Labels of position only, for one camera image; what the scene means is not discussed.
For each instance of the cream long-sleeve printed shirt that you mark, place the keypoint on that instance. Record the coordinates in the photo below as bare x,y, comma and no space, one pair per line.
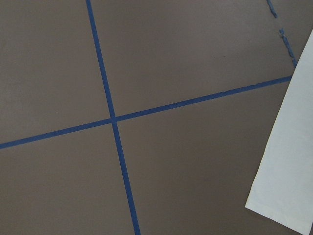
283,187

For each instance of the blue tape grid lines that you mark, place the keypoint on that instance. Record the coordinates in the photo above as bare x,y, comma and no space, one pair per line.
113,120

